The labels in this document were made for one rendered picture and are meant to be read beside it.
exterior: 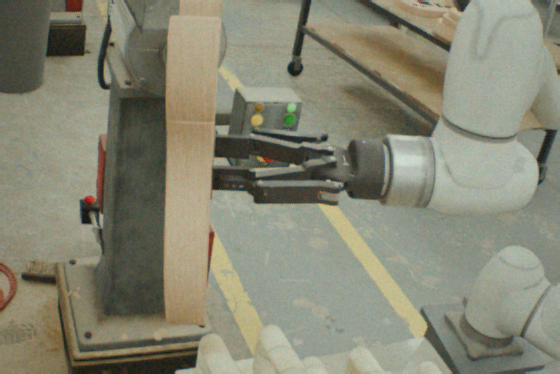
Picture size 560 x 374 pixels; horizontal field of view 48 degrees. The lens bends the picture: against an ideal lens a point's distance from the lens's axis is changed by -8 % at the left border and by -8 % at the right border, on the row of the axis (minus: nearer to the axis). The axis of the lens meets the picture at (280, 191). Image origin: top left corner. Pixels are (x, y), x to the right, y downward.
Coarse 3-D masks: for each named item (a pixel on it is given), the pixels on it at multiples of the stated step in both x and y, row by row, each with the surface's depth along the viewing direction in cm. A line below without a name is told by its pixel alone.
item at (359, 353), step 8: (352, 352) 96; (360, 352) 96; (368, 352) 96; (352, 360) 96; (360, 360) 95; (368, 360) 94; (376, 360) 95; (360, 368) 94; (368, 368) 93; (376, 368) 93
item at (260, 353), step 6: (258, 336) 86; (258, 342) 86; (258, 348) 86; (258, 354) 87; (264, 354) 86; (258, 360) 87; (264, 360) 86; (270, 360) 87; (252, 366) 89; (258, 366) 87; (264, 366) 87; (270, 366) 87; (258, 372) 88; (264, 372) 88; (270, 372) 88
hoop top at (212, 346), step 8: (208, 336) 82; (216, 336) 82; (200, 344) 82; (208, 344) 81; (216, 344) 81; (208, 352) 80; (216, 352) 80; (224, 352) 80; (208, 360) 80; (216, 360) 79; (224, 360) 79; (232, 360) 80; (208, 368) 80; (216, 368) 78; (224, 368) 78; (232, 368) 78
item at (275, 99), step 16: (240, 96) 173; (256, 96) 173; (272, 96) 175; (288, 96) 177; (240, 112) 173; (272, 112) 173; (240, 128) 174; (272, 128) 176; (288, 128) 178; (240, 160) 178; (256, 160) 179
